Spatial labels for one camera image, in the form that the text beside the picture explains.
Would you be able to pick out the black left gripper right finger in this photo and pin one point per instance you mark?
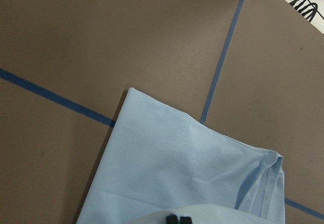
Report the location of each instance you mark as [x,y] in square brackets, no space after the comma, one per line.
[185,220]

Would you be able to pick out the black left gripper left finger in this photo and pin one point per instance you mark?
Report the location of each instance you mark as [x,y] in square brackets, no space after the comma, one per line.
[172,219]

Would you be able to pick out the light blue t-shirt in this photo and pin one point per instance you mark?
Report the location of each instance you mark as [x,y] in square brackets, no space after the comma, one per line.
[161,160]

